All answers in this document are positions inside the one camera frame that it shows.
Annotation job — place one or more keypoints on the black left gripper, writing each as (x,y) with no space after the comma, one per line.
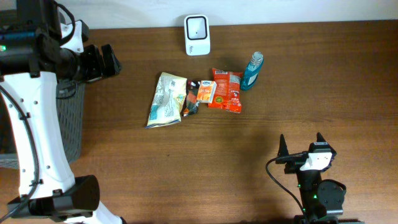
(94,61)

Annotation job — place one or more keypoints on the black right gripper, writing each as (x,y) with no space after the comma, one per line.
(294,158)

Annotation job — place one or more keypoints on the yellow white wipes pack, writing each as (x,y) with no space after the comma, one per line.
(167,104)

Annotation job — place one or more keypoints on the blue mouthwash bottle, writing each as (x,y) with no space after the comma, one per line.
(252,71)

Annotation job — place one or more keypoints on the orange snack bag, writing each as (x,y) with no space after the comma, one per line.
(227,93)

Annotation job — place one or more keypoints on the black silver snack packet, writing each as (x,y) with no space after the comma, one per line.
(191,103)

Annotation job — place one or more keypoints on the orange tissue pack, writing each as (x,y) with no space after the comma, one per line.
(206,91)

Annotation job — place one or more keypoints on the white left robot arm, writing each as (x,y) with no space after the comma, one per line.
(59,195)

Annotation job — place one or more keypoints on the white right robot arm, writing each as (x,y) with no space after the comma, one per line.
(322,199)

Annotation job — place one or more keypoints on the white barcode scanner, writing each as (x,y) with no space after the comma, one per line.
(197,35)

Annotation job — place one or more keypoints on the dark grey plastic basket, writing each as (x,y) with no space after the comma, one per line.
(70,124)

